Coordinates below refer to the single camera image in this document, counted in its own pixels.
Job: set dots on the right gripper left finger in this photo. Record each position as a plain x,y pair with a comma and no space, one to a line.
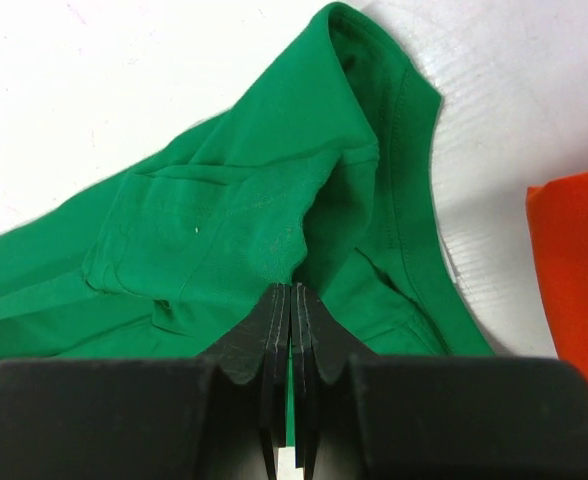
219,415

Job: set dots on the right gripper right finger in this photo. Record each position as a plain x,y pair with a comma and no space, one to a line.
361,415

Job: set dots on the green t shirt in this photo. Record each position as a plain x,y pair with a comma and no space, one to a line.
319,174

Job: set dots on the folded orange t shirt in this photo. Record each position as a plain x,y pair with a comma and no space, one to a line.
557,215

